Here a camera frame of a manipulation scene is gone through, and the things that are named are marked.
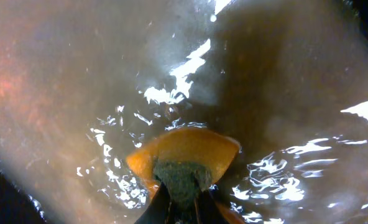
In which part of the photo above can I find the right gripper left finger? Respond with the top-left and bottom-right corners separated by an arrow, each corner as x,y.
134,184 -> 171,224

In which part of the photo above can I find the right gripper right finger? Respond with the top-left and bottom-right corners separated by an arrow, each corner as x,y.
196,191 -> 228,224

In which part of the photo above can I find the yellow green sponge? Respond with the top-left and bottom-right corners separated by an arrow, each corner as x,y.
126,128 -> 242,223

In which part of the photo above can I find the black plastic tray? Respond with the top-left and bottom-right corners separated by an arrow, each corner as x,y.
0,1 -> 368,223

